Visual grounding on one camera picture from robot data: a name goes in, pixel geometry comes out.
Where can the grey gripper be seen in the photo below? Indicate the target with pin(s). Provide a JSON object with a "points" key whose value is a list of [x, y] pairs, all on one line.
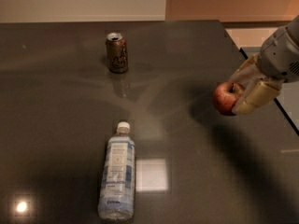
{"points": [[277, 57]]}

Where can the red apple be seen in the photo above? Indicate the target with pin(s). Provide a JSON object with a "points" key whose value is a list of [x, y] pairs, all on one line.
{"points": [[225, 97]]}

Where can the brown soda can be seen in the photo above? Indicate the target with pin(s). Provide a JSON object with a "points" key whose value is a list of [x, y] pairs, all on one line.
{"points": [[117, 53]]}

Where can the clear plastic water bottle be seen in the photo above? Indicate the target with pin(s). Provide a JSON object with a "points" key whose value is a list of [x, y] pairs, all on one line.
{"points": [[117, 192]]}

